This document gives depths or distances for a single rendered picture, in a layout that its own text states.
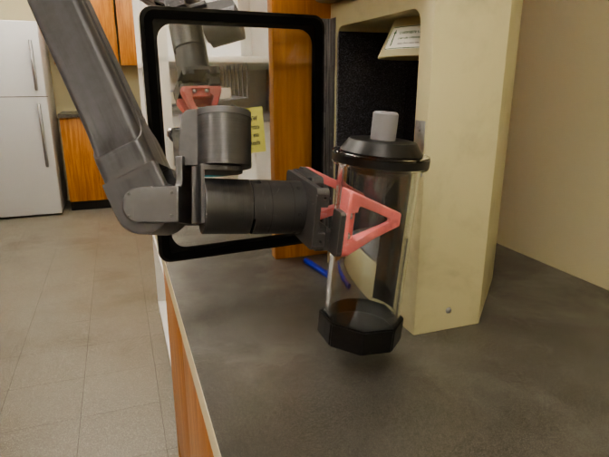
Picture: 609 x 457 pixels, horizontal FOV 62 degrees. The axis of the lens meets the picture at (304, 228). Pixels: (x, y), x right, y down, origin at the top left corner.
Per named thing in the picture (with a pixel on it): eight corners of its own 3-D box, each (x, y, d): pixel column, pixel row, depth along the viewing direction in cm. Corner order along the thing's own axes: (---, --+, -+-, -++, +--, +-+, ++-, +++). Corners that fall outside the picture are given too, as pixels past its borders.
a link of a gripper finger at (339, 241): (382, 179, 58) (305, 176, 55) (415, 193, 52) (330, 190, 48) (374, 235, 60) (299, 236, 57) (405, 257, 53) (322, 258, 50)
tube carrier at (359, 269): (379, 304, 69) (400, 146, 63) (420, 343, 60) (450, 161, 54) (304, 310, 66) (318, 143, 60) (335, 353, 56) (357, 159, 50)
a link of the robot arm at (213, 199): (188, 235, 54) (195, 233, 49) (188, 170, 54) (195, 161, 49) (251, 234, 56) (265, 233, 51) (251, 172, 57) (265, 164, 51)
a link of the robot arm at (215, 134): (154, 226, 58) (121, 223, 49) (153, 125, 58) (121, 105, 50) (258, 224, 57) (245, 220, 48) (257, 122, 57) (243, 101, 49)
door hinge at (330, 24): (327, 236, 99) (330, 19, 88) (332, 239, 97) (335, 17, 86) (320, 237, 98) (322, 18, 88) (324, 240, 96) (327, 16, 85)
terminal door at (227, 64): (322, 240, 97) (324, 14, 86) (159, 264, 85) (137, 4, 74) (320, 239, 98) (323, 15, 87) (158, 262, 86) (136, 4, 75)
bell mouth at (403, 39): (450, 61, 88) (453, 26, 86) (526, 56, 72) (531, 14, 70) (358, 60, 82) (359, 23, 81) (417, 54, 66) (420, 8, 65)
